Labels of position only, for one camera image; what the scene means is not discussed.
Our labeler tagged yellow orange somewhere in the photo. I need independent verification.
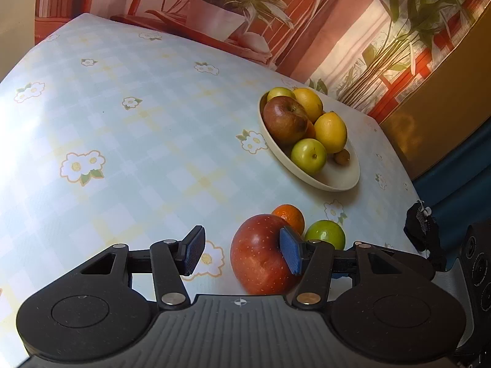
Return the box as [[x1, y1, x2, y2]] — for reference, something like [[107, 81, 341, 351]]
[[292, 88, 324, 124]]

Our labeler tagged dark blue panel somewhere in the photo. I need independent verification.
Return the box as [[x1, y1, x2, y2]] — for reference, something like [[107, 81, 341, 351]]
[[412, 123, 491, 261]]

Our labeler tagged green lime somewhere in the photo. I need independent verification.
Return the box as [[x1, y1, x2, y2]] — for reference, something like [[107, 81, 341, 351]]
[[304, 220, 346, 251]]

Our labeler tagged large bright red apple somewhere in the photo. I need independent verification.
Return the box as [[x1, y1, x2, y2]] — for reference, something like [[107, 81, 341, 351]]
[[230, 214, 307, 296]]

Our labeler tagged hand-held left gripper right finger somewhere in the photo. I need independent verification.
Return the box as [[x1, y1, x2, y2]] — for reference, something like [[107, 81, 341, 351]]
[[279, 227, 436, 310]]

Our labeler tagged yellow-green round fruit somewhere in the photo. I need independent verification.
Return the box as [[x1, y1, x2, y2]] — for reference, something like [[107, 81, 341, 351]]
[[266, 86, 297, 104], [291, 138, 328, 172]]

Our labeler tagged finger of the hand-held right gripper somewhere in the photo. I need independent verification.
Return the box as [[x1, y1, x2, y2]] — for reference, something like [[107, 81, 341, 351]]
[[404, 200, 448, 274]]

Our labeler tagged yellow lemon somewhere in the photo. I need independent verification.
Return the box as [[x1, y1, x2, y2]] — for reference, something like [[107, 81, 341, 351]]
[[314, 111, 348, 154]]

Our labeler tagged dark red apple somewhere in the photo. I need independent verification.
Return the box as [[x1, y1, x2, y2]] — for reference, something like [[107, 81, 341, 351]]
[[262, 96, 310, 146]]

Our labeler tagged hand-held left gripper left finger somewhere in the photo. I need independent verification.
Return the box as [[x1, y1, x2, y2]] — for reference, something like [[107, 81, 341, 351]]
[[77, 225, 207, 311]]

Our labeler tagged printed wall cloth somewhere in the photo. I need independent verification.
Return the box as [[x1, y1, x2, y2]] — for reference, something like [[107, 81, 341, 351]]
[[34, 0, 488, 119]]

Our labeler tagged floral checked tablecloth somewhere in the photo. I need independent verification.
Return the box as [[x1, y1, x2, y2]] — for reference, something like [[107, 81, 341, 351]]
[[0, 13, 434, 368]]

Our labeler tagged cream plate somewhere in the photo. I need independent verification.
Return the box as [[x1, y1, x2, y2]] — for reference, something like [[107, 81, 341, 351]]
[[258, 91, 361, 192]]

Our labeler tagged yellow wooden panel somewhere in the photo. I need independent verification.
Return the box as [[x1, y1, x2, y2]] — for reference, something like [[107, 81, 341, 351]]
[[378, 15, 491, 181]]

